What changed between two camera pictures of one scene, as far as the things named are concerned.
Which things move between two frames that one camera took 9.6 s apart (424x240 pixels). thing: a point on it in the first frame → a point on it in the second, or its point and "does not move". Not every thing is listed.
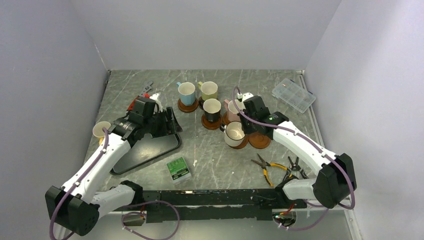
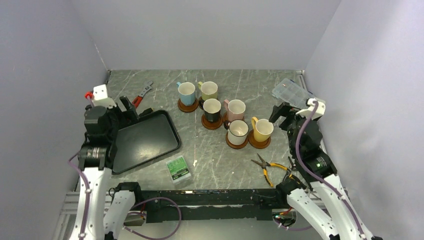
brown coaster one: x=187 y=108 does not move
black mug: x=212 y=108 does not move
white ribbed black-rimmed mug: x=234 y=134 does not move
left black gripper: x=168 y=127 → x=128 y=116
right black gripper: x=246 y=129 → x=286 y=110
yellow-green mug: x=209 y=90 does not move
